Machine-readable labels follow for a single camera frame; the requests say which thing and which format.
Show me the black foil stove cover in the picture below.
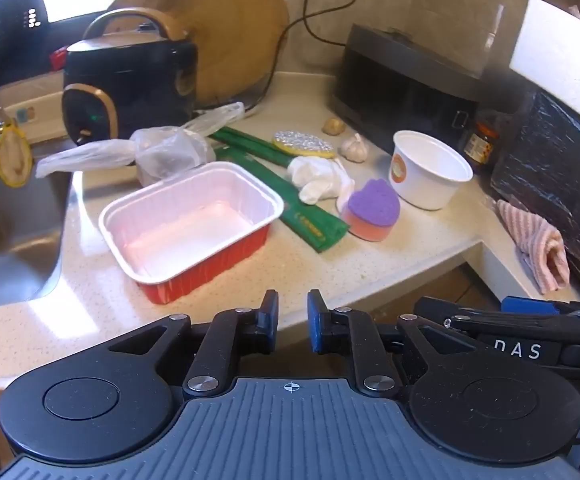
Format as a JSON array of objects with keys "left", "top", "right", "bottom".
[{"left": 490, "top": 87, "right": 580, "bottom": 306}]

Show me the silver yellow scouring pad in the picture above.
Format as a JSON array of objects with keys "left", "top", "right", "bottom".
[{"left": 271, "top": 130, "right": 337, "bottom": 160}]

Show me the stainless steel sink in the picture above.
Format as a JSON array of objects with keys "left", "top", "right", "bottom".
[{"left": 0, "top": 169, "right": 74, "bottom": 312}]

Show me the clear plastic bag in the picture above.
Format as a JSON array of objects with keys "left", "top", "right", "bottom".
[{"left": 35, "top": 102, "right": 246, "bottom": 187}]

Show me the pink striped cloth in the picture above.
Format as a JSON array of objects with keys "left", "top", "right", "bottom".
[{"left": 494, "top": 199, "right": 571, "bottom": 295}]

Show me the purple pink sponge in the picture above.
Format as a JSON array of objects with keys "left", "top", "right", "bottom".
[{"left": 337, "top": 178, "right": 401, "bottom": 244}]

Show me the white range hood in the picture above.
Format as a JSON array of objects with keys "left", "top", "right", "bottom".
[{"left": 510, "top": 0, "right": 580, "bottom": 139}]

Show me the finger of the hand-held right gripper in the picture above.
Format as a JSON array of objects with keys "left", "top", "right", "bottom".
[{"left": 415, "top": 296, "right": 580, "bottom": 336}]

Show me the green chopstick packet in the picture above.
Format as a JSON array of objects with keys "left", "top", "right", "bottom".
[
  {"left": 209, "top": 128, "right": 297, "bottom": 167},
  {"left": 215, "top": 146, "right": 349, "bottom": 254}
]

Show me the red foil food tray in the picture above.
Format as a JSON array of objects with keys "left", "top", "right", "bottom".
[{"left": 98, "top": 161, "right": 285, "bottom": 305}]

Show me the black rice cooker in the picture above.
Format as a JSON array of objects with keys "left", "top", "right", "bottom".
[{"left": 61, "top": 7, "right": 199, "bottom": 147}]

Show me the round wooden cutting board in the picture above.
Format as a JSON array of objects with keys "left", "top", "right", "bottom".
[{"left": 104, "top": 0, "right": 291, "bottom": 112}]

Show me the white paper cup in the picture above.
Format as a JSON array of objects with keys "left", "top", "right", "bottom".
[{"left": 389, "top": 130, "right": 474, "bottom": 211}]

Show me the yellow hanging scrubber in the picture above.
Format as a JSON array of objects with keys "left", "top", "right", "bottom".
[{"left": 0, "top": 119, "right": 34, "bottom": 189}]

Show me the black power cable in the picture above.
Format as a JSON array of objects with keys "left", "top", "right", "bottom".
[{"left": 195, "top": 0, "right": 371, "bottom": 121}]

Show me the black countertop appliance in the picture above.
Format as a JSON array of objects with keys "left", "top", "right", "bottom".
[{"left": 332, "top": 23, "right": 481, "bottom": 157}]

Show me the brown sauce jar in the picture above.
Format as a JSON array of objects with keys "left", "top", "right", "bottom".
[{"left": 462, "top": 122, "right": 500, "bottom": 169}]

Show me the crumpled white tissue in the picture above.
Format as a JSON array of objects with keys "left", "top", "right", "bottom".
[{"left": 286, "top": 156, "right": 356, "bottom": 206}]

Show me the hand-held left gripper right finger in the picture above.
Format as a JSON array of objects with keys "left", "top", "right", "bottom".
[{"left": 307, "top": 289, "right": 476, "bottom": 401}]

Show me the garlic bulb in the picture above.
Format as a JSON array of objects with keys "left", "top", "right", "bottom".
[{"left": 340, "top": 132, "right": 371, "bottom": 164}]

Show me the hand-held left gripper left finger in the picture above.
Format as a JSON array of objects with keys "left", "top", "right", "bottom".
[{"left": 105, "top": 289, "right": 279, "bottom": 399}]

